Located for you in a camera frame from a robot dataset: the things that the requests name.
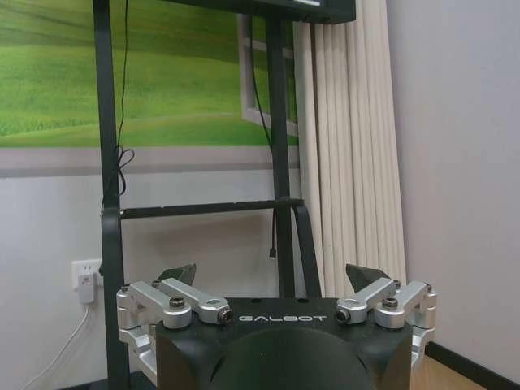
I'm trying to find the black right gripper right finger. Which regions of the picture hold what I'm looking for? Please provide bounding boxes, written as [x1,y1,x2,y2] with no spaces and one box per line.
[336,263,439,375]

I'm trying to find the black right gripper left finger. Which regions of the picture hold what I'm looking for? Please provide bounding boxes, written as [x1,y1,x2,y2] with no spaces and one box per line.
[116,262,234,385]

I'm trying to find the white power adapter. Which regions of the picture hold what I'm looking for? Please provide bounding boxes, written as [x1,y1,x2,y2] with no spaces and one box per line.
[78,272,98,305]

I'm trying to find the black metal screen stand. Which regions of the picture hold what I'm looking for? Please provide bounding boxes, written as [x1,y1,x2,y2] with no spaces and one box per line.
[91,0,325,390]

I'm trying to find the cream pleated curtain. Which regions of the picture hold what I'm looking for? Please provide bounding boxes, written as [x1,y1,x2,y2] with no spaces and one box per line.
[292,0,408,298]

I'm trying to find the black display screen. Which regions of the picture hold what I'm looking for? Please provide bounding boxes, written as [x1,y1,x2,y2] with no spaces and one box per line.
[164,0,358,25]

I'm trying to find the white wall socket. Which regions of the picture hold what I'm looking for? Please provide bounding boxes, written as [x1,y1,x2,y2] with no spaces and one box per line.
[71,258,103,292]

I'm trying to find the white power cable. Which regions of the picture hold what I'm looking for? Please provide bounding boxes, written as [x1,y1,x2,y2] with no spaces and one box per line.
[15,301,93,390]

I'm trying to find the thin black hanging cable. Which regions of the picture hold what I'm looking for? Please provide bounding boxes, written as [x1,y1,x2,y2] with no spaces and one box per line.
[101,0,136,212]

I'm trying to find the black cable with plug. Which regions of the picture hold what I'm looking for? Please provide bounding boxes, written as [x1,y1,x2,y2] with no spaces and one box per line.
[248,15,281,259]

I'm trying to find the green meadow wall poster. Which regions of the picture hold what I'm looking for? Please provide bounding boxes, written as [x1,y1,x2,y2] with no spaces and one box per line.
[0,0,300,149]

